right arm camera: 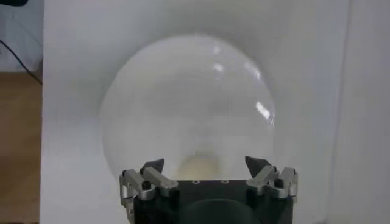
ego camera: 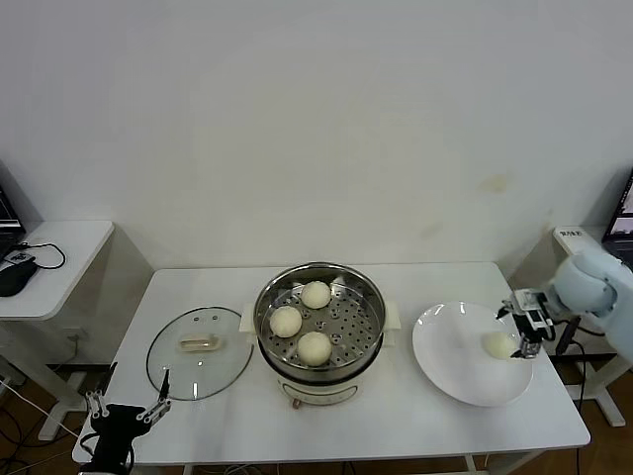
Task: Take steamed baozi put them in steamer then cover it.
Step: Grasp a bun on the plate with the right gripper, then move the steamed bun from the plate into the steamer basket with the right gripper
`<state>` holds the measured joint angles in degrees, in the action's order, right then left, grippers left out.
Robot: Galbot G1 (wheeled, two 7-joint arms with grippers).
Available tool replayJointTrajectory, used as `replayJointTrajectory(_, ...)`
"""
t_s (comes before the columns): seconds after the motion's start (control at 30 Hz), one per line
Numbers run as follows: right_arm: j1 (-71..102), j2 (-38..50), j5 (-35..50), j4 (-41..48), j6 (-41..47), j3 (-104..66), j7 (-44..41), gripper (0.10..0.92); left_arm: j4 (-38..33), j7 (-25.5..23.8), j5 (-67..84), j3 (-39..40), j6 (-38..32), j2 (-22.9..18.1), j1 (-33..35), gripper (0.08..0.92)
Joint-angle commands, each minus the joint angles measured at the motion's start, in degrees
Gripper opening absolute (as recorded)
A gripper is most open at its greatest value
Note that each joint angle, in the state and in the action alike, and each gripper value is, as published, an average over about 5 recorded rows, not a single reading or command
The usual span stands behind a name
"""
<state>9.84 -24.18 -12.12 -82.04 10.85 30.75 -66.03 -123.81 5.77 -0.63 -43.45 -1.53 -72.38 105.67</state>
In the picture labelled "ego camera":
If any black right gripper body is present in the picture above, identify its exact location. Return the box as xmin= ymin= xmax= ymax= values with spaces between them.
xmin=516 ymin=315 xmax=544 ymax=346

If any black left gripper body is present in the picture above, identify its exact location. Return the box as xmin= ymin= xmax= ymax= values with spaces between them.
xmin=92 ymin=404 xmax=148 ymax=475

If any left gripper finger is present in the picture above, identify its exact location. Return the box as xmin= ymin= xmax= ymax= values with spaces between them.
xmin=85 ymin=361 xmax=119 ymax=422
xmin=136 ymin=368 xmax=173 ymax=425

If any glass lid with cream handle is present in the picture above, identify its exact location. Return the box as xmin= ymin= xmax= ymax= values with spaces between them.
xmin=145 ymin=306 xmax=256 ymax=402

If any white steamed baozi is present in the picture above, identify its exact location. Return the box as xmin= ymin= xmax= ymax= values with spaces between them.
xmin=269 ymin=306 xmax=304 ymax=338
xmin=482 ymin=332 xmax=518 ymax=360
xmin=301 ymin=280 xmax=331 ymax=310
xmin=296 ymin=331 xmax=333 ymax=366

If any black computer mouse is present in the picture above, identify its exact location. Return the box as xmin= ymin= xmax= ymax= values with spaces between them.
xmin=0 ymin=259 xmax=40 ymax=298

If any steel steamer pot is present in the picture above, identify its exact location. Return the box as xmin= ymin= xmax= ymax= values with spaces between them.
xmin=238 ymin=299 xmax=401 ymax=410

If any perforated steel steamer basket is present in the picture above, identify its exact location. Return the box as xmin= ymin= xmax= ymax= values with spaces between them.
xmin=254 ymin=262 xmax=387 ymax=382

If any white side table with label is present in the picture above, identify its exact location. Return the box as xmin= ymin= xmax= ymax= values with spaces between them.
xmin=508 ymin=226 xmax=633 ymax=429

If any round white plate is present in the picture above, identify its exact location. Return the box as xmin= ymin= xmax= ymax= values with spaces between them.
xmin=411 ymin=301 xmax=534 ymax=409

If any white side table with mouse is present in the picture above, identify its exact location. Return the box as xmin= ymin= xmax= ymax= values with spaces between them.
xmin=0 ymin=220 xmax=155 ymax=442

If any black laptop with charger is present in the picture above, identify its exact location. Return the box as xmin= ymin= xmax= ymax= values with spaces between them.
xmin=601 ymin=170 xmax=633 ymax=261

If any black laptop beside mouse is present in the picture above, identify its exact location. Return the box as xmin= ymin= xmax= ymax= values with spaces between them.
xmin=0 ymin=160 xmax=27 ymax=263

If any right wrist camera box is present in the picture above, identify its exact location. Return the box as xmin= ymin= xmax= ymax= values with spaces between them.
xmin=511 ymin=290 xmax=549 ymax=328

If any white floor cable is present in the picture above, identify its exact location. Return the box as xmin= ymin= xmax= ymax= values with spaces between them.
xmin=0 ymin=378 xmax=80 ymax=439

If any thin black looped cable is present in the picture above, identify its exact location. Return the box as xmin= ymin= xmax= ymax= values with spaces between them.
xmin=19 ymin=240 xmax=67 ymax=271

